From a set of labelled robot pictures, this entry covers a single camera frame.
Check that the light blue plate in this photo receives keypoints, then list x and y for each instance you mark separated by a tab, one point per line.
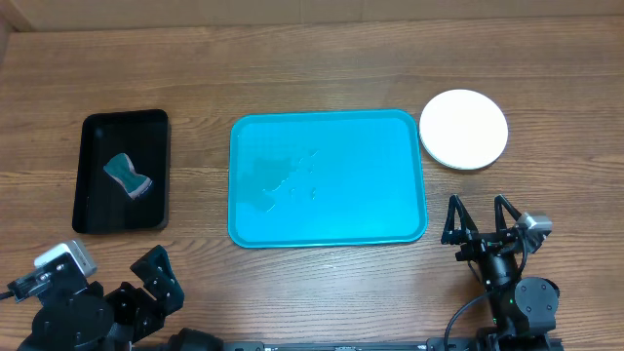
465	157

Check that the white plate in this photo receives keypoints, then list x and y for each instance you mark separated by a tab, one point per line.
464	117

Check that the green and white sponge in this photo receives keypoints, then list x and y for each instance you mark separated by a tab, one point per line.
122	170

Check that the black rectangular tray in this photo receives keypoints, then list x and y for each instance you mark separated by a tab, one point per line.
100	204

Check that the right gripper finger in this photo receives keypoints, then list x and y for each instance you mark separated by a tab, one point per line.
459	226
502	204

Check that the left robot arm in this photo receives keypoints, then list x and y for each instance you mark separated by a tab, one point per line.
79	315

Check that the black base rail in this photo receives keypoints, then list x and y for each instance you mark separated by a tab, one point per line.
431	344

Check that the teal plastic serving tray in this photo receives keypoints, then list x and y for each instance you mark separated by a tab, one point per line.
310	179

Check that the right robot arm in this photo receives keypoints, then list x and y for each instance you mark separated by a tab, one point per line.
523	309

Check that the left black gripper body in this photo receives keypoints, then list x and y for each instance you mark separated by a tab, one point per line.
130	309

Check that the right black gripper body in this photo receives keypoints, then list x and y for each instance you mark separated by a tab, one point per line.
482	244

